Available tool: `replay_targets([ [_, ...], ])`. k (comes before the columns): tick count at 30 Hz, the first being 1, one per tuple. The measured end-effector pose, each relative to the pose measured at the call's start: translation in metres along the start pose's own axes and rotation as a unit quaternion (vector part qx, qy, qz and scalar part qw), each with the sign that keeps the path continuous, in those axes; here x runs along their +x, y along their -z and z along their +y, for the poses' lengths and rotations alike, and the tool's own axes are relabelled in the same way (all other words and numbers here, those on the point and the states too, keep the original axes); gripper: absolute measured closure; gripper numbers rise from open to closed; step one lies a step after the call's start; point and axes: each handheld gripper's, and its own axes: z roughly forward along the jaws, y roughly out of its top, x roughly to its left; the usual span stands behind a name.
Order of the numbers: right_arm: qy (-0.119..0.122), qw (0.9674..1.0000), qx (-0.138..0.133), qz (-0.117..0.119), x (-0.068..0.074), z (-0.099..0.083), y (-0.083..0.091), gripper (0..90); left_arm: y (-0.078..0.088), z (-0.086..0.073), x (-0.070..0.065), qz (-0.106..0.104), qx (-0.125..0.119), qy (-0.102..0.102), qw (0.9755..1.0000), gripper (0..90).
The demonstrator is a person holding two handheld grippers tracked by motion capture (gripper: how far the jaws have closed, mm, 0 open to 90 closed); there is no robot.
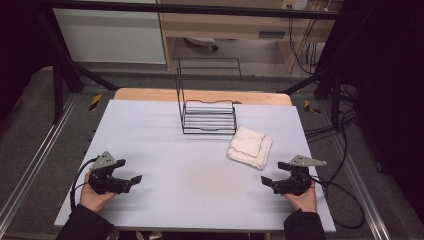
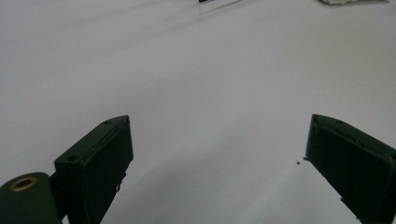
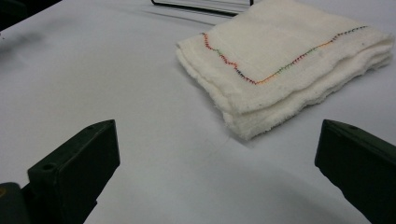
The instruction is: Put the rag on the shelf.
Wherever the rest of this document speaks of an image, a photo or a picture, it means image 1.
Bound black wire rack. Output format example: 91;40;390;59
175;57;243;136

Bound person's left hand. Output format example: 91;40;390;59
79;171;116;214

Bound white table cover sheet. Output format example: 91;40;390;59
53;99;337;234

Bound light wooden desk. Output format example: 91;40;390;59
156;0;345;74

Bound black curtain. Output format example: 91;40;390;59
0;0;56;116
319;0;424;218

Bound hanging cables under desk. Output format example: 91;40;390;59
287;16;322;76

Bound person's right hand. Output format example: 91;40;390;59
283;182;319;214

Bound black metal frame bar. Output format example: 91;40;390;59
41;0;358;20

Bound white towel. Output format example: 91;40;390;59
226;126;274;172

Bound aluminium floor rail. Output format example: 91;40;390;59
332;133;392;240
0;94;80;232

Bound wooden table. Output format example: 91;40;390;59
113;87;293;107

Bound hand-held gripper cable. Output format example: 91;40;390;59
311;176;366;231
69;155;101;213

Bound white power socket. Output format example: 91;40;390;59
281;0;310;11

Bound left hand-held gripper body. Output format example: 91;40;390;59
88;150;133;196

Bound white cabinet panel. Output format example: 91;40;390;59
52;7;167;65

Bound black floor cables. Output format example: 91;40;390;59
304;83;360;143

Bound white chair base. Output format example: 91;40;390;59
183;36;220;52

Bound left hand-held gripper cable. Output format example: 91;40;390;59
69;155;101;213

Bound black metal stand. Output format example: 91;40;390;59
33;6;119;125
282;58;345;132

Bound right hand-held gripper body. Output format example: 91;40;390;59
273;154;328;197

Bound right hand-held gripper cable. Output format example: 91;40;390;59
311;176;366;231

